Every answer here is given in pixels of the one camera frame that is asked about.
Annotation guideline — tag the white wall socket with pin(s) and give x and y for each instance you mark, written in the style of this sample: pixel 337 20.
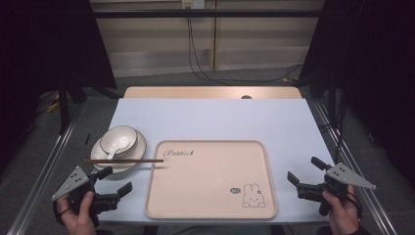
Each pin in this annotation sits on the white wall socket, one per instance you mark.
pixel 193 3

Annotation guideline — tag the white bowl with dark rim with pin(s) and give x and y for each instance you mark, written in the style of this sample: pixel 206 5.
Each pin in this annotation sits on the white bowl with dark rim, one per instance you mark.
pixel 122 135

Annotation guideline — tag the pale blue table mat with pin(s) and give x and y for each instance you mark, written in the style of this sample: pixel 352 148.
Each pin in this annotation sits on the pale blue table mat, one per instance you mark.
pixel 212 120

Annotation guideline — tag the person's right hand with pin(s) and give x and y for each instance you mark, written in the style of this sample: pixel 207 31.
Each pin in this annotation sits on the person's right hand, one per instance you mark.
pixel 342 215

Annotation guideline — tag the black curtain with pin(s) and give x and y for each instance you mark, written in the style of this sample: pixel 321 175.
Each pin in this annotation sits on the black curtain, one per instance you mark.
pixel 375 65
pixel 39 49

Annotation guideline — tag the white plate with dark rim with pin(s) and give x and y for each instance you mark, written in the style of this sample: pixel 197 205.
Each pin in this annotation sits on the white plate with dark rim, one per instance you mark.
pixel 137 148

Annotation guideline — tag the white ceramic spoon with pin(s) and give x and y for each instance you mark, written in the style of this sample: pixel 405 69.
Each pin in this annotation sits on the white ceramic spoon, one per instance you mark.
pixel 112 154

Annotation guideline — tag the aluminium floor rail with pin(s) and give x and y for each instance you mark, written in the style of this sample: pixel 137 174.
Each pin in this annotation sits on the aluminium floor rail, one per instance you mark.
pixel 365 182
pixel 39 186

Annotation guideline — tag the small black pen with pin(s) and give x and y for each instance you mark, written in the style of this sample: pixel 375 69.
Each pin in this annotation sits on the small black pen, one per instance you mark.
pixel 87 138

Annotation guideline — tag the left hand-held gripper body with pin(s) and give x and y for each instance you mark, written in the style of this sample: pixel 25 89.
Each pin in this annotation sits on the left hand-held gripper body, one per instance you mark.
pixel 75 182

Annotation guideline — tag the black metal stand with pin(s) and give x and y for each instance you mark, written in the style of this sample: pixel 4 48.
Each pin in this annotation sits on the black metal stand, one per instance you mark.
pixel 332 98
pixel 63 104

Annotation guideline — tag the pink tray with rabbit print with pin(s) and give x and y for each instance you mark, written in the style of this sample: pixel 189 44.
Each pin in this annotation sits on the pink tray with rabbit print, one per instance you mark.
pixel 212 182

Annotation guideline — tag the brown wooden chopstick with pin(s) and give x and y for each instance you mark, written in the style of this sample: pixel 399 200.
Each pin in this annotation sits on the brown wooden chopstick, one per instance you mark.
pixel 137 160

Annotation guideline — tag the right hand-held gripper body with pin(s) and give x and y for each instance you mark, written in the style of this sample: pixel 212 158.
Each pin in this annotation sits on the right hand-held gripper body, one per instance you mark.
pixel 345 178

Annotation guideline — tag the black horizontal frame bar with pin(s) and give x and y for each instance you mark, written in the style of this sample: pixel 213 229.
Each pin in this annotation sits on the black horizontal frame bar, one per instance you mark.
pixel 208 13

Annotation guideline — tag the light wooden table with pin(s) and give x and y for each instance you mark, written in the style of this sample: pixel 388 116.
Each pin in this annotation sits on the light wooden table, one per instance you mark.
pixel 195 92

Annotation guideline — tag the person's left hand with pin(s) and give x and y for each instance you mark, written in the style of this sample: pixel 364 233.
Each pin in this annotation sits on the person's left hand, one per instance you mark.
pixel 78 220

